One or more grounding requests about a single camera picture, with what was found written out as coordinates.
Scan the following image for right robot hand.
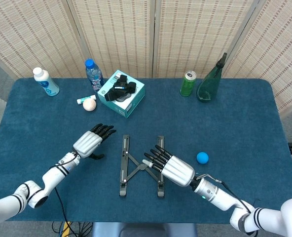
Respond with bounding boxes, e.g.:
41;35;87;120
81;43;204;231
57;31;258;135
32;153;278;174
143;145;195;188

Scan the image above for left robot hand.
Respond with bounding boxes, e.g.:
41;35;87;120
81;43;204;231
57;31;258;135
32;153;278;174
73;123;117;161

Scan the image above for black metal laptop stand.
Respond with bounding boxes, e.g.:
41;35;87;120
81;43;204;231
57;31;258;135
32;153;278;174
118;134;167;198

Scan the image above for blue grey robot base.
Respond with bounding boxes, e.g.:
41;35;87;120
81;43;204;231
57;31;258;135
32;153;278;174
91;223;198;237

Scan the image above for blue ball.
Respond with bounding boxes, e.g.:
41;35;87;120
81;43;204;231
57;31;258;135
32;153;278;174
196;152;209;164

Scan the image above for cream ball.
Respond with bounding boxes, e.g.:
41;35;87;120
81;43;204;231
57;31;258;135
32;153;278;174
82;98;97;112

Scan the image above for white lip balm tube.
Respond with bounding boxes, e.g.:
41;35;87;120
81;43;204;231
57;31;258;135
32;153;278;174
76;94;97;105

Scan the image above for teal cardboard box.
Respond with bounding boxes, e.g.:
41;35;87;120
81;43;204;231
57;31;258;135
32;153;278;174
97;69;146;119

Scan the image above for blue table mat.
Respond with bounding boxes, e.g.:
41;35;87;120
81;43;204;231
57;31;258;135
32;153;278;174
0;78;290;225

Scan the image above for clear bottle blue cap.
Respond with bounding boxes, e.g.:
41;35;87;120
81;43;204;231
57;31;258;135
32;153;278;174
84;58;105;93

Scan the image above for white bottle blue label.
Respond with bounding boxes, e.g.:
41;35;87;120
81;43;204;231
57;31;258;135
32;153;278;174
33;67;60;97

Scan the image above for green drink can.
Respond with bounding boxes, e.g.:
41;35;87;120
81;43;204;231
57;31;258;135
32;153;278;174
180;71;197;97

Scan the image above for green glass spray bottle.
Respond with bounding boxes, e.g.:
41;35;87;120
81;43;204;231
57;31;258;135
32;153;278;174
196;52;228;103

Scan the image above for bamboo folding screen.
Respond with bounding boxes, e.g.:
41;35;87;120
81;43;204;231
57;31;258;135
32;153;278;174
0;0;292;117

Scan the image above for black strap device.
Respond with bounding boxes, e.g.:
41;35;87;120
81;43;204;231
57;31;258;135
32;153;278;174
105;74;137;102

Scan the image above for floor cables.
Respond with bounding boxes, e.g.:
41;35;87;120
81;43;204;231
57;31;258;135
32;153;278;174
51;221;94;237

